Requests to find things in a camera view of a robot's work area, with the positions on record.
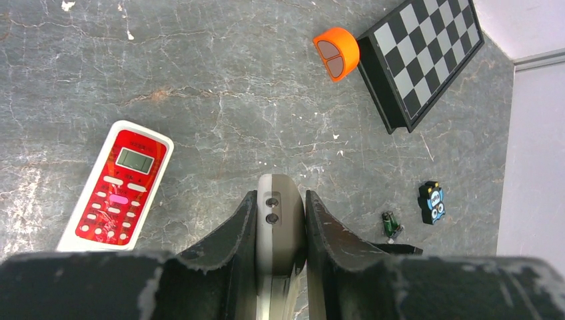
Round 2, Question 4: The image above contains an orange tape roll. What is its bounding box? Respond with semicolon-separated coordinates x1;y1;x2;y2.
312;27;360;82

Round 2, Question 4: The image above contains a folded black chessboard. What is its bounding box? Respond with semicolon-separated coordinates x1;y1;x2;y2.
356;0;484;134

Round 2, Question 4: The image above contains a green battery pair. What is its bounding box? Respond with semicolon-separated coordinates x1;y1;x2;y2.
381;211;404;244

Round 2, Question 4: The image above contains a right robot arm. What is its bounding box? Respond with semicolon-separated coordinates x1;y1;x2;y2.
375;243;423;255

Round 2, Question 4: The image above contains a red white remote control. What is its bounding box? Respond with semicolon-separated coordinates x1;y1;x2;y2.
56;120;174;252

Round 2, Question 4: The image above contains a white beige remote control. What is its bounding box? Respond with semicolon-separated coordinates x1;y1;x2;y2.
255;173;307;319

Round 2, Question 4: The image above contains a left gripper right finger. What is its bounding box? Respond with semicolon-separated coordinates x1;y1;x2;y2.
304;191;564;319

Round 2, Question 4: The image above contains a blue black owl toy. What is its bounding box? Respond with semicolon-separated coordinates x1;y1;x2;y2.
418;181;446;225

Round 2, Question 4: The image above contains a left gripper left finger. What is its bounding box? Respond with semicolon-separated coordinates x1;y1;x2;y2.
1;191;258;319

